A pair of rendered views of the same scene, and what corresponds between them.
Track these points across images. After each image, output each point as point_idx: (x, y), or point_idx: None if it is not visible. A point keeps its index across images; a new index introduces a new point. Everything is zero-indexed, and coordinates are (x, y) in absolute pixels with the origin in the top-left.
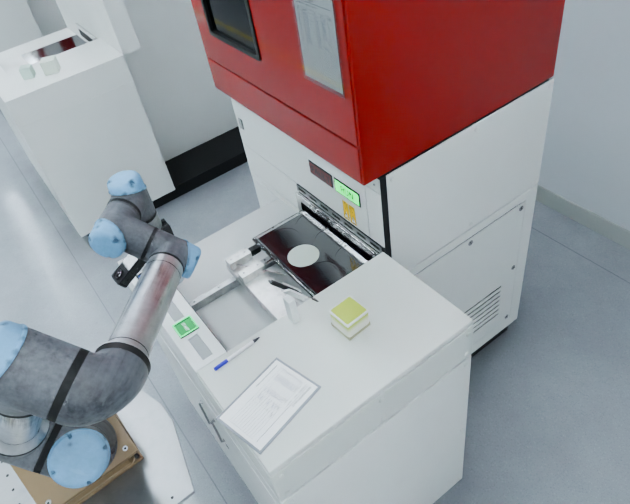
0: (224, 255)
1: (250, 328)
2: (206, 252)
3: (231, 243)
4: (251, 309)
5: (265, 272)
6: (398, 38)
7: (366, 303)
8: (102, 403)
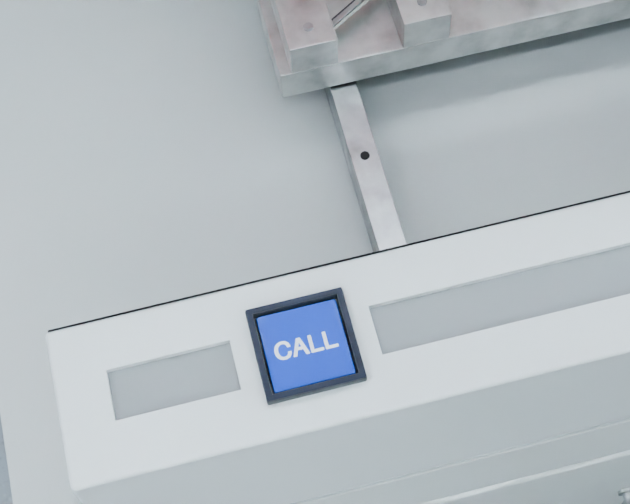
0: (135, 112)
1: (614, 120)
2: (65, 175)
3: (77, 69)
4: (515, 93)
5: None
6: None
7: None
8: None
